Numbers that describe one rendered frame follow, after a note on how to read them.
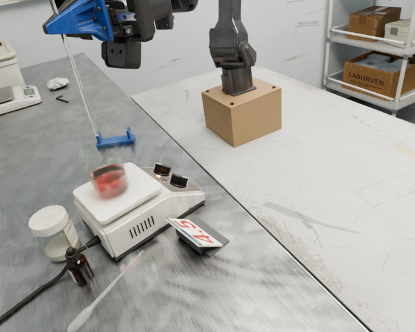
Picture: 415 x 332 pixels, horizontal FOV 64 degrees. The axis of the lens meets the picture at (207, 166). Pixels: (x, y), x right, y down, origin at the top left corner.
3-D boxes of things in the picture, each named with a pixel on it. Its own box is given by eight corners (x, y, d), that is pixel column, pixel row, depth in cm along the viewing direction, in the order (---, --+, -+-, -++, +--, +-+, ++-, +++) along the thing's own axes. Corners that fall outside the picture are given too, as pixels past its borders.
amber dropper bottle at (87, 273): (95, 269, 55) (82, 239, 51) (91, 284, 52) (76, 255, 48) (78, 271, 55) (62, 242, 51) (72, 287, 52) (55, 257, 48)
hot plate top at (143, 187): (130, 164, 65) (129, 160, 64) (165, 190, 57) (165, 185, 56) (72, 194, 59) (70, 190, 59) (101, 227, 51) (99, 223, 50)
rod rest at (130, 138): (135, 136, 91) (132, 124, 89) (134, 143, 88) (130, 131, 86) (99, 142, 91) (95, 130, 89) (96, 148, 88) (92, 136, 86)
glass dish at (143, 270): (117, 271, 54) (113, 261, 53) (147, 252, 56) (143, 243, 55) (132, 293, 50) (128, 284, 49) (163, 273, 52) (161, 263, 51)
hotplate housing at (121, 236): (168, 177, 73) (161, 145, 69) (207, 203, 65) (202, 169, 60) (73, 232, 63) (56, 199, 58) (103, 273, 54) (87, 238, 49)
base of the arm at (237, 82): (244, 82, 85) (241, 58, 82) (257, 88, 80) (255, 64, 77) (219, 90, 84) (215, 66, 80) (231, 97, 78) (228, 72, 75)
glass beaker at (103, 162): (89, 192, 58) (72, 151, 53) (123, 176, 61) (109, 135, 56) (105, 211, 53) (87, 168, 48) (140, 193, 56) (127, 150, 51)
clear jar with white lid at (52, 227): (47, 268, 56) (26, 235, 52) (47, 244, 61) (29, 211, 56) (83, 255, 57) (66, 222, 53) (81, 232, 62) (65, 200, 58)
